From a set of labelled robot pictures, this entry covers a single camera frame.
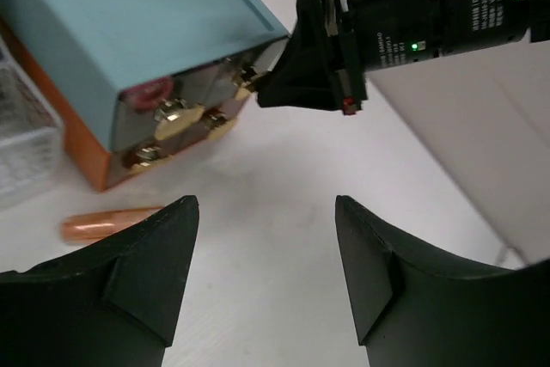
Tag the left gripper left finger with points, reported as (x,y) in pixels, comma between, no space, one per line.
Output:
(115,302)

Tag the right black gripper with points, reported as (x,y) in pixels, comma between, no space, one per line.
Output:
(336,42)

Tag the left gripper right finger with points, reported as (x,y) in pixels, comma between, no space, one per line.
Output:
(414,304)

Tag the orange highlighter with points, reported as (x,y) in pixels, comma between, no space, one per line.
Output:
(95,226)

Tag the teal drawer box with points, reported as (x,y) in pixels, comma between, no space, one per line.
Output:
(137,81)

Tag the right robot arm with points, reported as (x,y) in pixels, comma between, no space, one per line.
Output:
(471,25)

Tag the white wire mesh desk organizer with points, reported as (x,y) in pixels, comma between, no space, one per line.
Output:
(31,135)

